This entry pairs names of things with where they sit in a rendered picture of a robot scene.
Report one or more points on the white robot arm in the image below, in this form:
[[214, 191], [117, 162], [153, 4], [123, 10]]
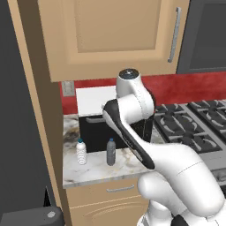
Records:
[[173, 173]]

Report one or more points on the tan lower cupboard door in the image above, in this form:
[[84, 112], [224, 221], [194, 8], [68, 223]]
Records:
[[109, 213]]

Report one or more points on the black and white toaster oven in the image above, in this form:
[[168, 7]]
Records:
[[94, 117]]

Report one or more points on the grey water bottle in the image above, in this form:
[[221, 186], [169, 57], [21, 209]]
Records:
[[111, 152]]

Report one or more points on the white plastic water bottle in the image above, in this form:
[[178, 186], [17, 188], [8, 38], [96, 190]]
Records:
[[81, 153]]

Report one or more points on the tan tall side panel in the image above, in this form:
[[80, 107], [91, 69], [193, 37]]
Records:
[[44, 117]]

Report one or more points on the black gas hob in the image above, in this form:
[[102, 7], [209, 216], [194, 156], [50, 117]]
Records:
[[191, 126]]

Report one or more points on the tan drawer front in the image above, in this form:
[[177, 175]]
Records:
[[100, 192]]

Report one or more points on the dark grey fridge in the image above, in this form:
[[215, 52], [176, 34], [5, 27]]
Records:
[[22, 117]]

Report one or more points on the black range hood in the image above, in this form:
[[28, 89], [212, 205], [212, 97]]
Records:
[[203, 36]]

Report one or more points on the grey wall socket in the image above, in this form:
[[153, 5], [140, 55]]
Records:
[[68, 88]]

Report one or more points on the tan wall cupboard door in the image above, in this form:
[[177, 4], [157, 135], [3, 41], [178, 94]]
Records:
[[114, 38]]

